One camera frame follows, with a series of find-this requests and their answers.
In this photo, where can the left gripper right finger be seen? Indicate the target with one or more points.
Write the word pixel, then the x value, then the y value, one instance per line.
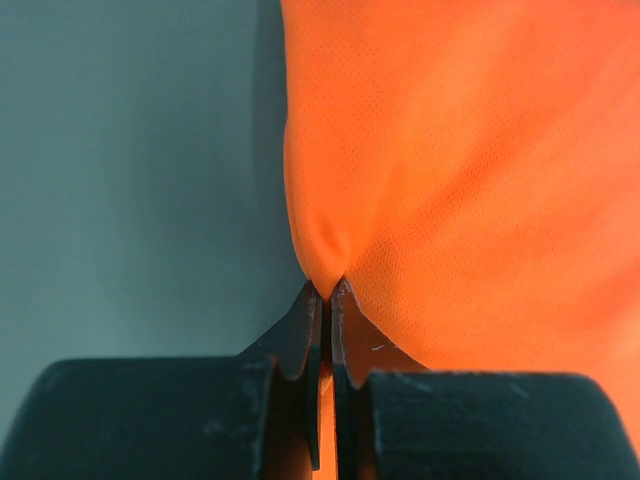
pixel 396 419

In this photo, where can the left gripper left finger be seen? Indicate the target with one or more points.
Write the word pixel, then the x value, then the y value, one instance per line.
pixel 254 415

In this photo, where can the orange t shirt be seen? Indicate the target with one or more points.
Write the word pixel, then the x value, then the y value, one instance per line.
pixel 471 169

